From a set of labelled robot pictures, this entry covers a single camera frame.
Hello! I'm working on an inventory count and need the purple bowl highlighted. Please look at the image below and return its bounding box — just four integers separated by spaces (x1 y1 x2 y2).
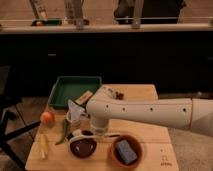
67 130 97 158

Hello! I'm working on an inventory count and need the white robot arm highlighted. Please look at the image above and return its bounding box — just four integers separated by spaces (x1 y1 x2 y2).
86 86 213 137

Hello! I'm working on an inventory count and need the orange bowl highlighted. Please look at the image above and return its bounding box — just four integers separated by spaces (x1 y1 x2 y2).
110 135 142 169

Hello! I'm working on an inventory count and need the white cup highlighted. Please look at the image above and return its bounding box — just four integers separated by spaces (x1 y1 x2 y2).
66 112 80 126

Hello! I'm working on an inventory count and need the white crumpled cloth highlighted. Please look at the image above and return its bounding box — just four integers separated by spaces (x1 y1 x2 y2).
68 100 86 117

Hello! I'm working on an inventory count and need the green chili pepper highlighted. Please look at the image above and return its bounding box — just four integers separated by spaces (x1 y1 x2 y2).
55 119 70 145

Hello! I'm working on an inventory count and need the wooden block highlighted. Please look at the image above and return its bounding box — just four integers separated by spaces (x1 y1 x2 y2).
75 91 93 105

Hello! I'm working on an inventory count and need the grey-blue sponge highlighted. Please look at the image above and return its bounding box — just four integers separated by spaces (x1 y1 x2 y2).
116 140 138 164

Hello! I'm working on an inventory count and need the dark grape bunch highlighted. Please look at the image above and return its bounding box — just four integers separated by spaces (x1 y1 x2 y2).
116 92 124 100

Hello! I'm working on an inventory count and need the green plastic tray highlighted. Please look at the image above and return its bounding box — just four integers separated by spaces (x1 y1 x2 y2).
49 76 102 109

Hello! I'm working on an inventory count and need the red orange apple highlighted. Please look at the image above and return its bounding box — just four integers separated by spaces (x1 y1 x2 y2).
40 111 54 125

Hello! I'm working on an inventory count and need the yellow corn cob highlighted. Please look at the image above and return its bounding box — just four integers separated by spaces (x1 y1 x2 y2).
40 134 49 159

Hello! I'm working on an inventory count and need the small green background tray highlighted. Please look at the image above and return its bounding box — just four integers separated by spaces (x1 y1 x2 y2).
31 19 62 26

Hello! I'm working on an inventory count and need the dark chair frame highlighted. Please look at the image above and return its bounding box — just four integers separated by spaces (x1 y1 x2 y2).
0 65 42 169

